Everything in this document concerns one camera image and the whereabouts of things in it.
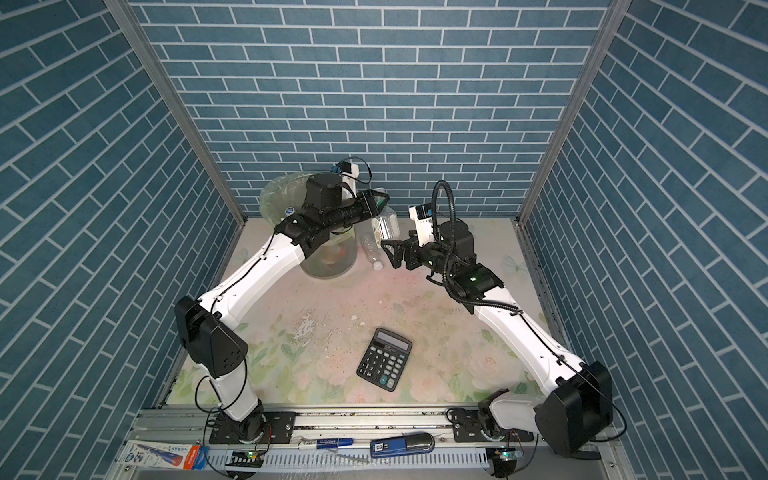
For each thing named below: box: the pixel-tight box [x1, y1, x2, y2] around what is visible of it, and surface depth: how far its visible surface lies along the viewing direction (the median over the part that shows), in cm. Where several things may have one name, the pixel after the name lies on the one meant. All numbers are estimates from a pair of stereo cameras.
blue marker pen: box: [316, 438, 354, 450], surface depth 72 cm
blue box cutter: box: [370, 433, 435, 459], surface depth 69 cm
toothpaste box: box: [117, 440, 209, 471], surface depth 71 cm
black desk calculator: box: [356, 328, 413, 392], surface depth 85 cm
